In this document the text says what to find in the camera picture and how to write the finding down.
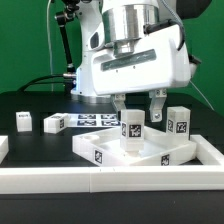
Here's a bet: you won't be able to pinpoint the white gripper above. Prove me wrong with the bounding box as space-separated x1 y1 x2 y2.
91 25 191 122

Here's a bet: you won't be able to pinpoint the white square table top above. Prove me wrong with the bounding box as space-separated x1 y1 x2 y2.
72 126 196 167

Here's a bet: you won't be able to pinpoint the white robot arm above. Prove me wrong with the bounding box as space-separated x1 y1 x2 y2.
73 0 212 122

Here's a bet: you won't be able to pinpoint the printed tag sheet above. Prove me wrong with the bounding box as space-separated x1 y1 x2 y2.
68 114 120 127

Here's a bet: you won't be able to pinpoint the white U-shaped fence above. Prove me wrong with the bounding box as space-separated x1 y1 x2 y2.
0 135 224 194

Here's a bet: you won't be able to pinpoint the black cables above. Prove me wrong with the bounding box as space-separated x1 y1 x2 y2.
17 74 73 93

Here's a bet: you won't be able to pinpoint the white thin cable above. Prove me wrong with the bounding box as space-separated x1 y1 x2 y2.
46 0 55 92

